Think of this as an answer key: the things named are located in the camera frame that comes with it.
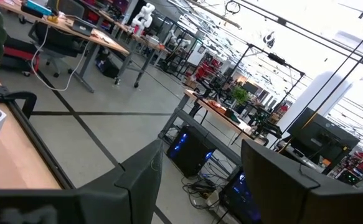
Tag black case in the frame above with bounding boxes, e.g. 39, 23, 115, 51
95, 55, 120, 79

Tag wooden desk grey legs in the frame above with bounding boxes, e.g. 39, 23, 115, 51
158, 89, 271, 166
0, 0, 131, 94
100, 18, 172, 90

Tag black computer monitor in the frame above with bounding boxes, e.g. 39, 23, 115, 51
288, 107, 361, 175

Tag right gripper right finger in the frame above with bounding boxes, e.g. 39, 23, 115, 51
242, 139, 363, 224

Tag red and black cart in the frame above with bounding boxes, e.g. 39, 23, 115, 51
0, 35, 41, 77

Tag green potted plant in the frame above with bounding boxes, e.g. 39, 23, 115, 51
230, 85, 250, 106

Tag white round column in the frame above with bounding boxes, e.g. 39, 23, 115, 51
277, 70, 354, 134

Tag black office chair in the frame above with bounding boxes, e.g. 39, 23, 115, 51
28, 20, 87, 78

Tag black tower blue lights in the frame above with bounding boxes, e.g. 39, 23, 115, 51
166, 124, 217, 179
219, 166, 265, 224

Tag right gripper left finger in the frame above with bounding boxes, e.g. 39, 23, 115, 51
0, 139, 164, 224

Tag red chair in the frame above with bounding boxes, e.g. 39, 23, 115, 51
196, 58, 222, 80

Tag grey laptop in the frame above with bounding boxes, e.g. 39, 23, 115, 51
70, 20, 95, 37

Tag blue box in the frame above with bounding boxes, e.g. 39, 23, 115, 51
24, 0, 53, 16

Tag black floor cable bundle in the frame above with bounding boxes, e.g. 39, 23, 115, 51
181, 172, 224, 212

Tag white floor cable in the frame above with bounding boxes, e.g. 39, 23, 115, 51
31, 23, 92, 93

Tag black aluminium table frame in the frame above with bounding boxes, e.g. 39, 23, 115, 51
0, 83, 76, 190

